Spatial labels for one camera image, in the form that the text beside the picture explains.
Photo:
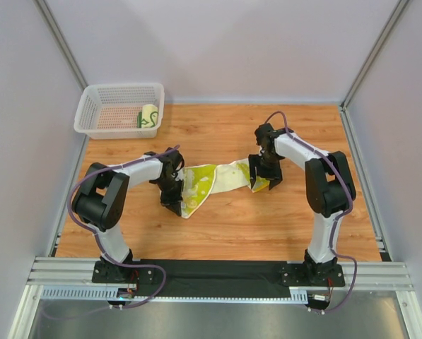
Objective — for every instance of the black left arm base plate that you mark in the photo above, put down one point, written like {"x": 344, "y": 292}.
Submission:
{"x": 109, "y": 273}

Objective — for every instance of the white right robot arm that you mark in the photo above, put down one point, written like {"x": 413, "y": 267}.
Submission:
{"x": 329, "y": 189}

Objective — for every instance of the aluminium left corner post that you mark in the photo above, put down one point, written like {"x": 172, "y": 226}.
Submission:
{"x": 60, "y": 40}

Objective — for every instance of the green and cream patterned towel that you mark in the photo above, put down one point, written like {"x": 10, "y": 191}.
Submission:
{"x": 147, "y": 117}

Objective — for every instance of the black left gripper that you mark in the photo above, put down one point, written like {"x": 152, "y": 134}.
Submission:
{"x": 170, "y": 193}

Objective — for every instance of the yellow and cream towel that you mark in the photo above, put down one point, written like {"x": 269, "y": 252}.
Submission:
{"x": 204, "y": 180}

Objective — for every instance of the aluminium right corner post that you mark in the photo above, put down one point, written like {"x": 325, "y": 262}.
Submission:
{"x": 375, "y": 51}

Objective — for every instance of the aluminium front frame rail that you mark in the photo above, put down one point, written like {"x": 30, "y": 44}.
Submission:
{"x": 87, "y": 271}

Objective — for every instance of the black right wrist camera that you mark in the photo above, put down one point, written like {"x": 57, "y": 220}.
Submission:
{"x": 265, "y": 134}

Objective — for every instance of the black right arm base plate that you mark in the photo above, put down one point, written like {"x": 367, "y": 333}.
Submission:
{"x": 298, "y": 275}

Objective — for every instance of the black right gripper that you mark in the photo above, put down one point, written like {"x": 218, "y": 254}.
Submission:
{"x": 264, "y": 168}

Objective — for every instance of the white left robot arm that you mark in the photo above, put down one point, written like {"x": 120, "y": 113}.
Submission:
{"x": 96, "y": 203}

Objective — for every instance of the aluminium corner post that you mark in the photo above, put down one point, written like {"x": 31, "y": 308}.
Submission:
{"x": 60, "y": 40}
{"x": 375, "y": 51}

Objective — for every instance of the white perforated plastic basket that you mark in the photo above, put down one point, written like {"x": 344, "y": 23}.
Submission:
{"x": 109, "y": 111}

